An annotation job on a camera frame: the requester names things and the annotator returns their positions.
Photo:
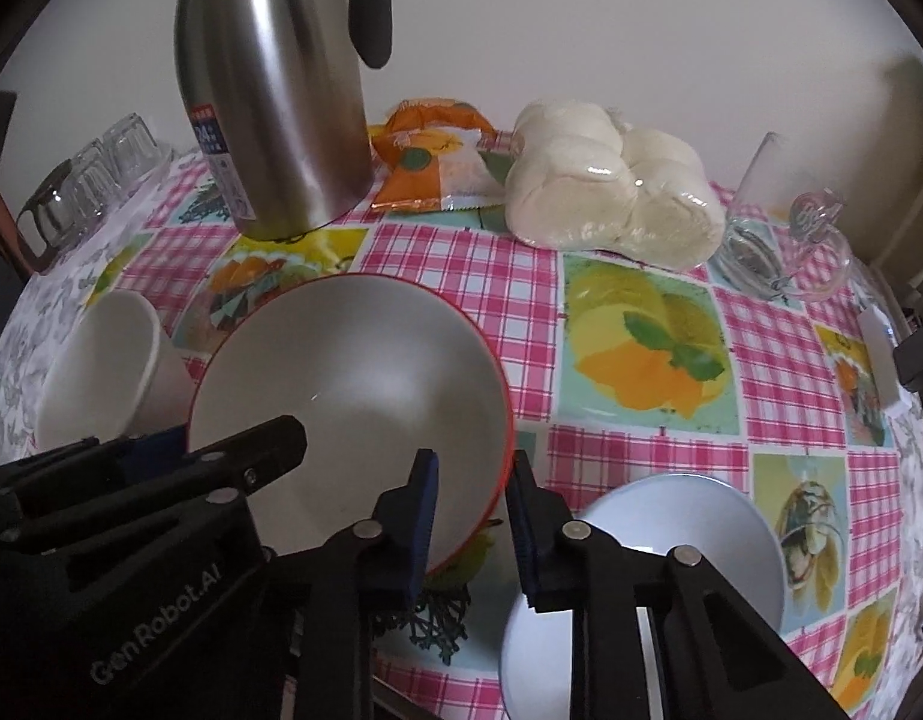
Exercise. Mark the pink checked tablecloth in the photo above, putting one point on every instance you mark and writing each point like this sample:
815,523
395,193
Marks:
618,450

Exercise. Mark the pale blue bowl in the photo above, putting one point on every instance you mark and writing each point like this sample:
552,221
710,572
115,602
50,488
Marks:
656,510

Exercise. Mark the small white box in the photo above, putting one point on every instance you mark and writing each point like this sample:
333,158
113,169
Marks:
877,352

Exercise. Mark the clear drinking glass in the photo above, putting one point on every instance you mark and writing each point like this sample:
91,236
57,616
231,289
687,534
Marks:
127,146
94,176

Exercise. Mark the glass mug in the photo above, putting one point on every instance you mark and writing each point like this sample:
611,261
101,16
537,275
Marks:
761,240

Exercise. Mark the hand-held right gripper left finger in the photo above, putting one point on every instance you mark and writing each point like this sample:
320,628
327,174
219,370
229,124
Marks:
424,510

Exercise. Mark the white square bowl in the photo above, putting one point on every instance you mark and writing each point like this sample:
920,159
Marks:
94,367

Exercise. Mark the stainless steel thermos jug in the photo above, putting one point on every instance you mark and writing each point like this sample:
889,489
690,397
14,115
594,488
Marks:
281,90

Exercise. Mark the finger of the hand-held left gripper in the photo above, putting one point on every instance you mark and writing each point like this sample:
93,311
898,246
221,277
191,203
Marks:
154,448
266,450

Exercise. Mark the bag of steamed buns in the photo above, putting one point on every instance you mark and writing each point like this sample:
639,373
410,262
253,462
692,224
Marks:
603,195

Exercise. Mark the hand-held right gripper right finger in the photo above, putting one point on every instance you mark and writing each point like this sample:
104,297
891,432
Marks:
529,532

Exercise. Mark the orange snack packet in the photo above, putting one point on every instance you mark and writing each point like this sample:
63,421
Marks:
424,172

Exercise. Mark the strawberry print bowl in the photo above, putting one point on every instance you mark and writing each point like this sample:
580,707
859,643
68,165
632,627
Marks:
341,375

